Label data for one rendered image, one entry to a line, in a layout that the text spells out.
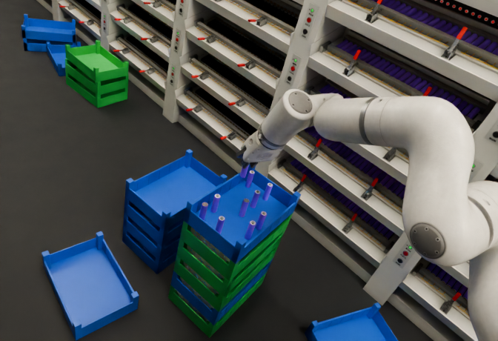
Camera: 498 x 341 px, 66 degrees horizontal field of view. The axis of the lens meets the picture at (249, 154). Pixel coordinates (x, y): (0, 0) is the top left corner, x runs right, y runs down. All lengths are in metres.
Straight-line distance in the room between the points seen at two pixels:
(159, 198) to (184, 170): 0.19
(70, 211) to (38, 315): 0.43
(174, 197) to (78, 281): 0.42
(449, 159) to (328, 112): 0.25
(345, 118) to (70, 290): 1.08
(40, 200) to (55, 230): 0.18
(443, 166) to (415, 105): 0.11
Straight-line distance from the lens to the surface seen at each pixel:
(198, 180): 1.49
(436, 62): 1.27
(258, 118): 1.71
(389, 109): 0.69
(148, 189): 1.42
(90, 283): 1.47
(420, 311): 1.73
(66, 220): 1.66
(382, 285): 1.65
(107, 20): 2.60
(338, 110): 0.76
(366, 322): 1.63
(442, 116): 0.65
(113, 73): 2.23
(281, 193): 1.24
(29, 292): 1.48
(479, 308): 0.70
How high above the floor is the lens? 1.23
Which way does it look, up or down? 36 degrees down
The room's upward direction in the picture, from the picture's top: 17 degrees clockwise
